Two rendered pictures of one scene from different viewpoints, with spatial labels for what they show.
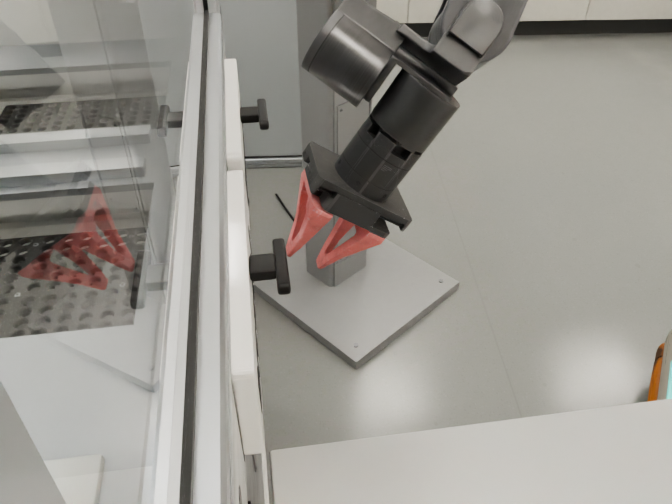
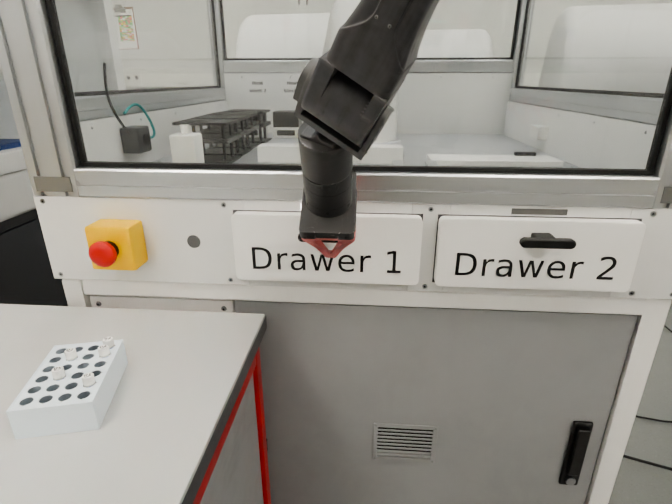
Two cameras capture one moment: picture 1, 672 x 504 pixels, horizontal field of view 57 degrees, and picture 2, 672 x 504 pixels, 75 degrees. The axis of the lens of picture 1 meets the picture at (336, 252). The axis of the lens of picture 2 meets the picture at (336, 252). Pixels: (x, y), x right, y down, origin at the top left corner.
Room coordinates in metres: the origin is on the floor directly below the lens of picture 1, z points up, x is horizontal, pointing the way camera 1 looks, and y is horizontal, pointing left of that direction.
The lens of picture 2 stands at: (0.60, -0.53, 1.12)
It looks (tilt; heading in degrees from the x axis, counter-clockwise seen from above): 22 degrees down; 103
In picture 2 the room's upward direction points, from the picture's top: straight up
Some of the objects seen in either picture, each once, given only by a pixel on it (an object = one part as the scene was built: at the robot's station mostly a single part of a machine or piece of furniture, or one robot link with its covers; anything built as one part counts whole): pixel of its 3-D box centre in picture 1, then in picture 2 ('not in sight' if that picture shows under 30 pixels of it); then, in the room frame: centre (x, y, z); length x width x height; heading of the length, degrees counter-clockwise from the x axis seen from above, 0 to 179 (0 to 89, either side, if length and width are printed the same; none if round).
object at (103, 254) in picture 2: not in sight; (104, 252); (0.12, -0.01, 0.88); 0.04 x 0.03 x 0.04; 8
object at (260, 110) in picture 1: (253, 114); (544, 240); (0.75, 0.11, 0.91); 0.07 x 0.04 x 0.01; 8
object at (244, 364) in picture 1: (243, 294); (326, 248); (0.44, 0.09, 0.87); 0.29 x 0.02 x 0.11; 8
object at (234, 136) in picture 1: (235, 137); (534, 254); (0.75, 0.14, 0.87); 0.29 x 0.02 x 0.11; 8
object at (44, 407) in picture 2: not in sight; (75, 384); (0.19, -0.18, 0.78); 0.12 x 0.08 x 0.04; 113
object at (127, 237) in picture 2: not in sight; (116, 245); (0.11, 0.02, 0.88); 0.07 x 0.05 x 0.07; 8
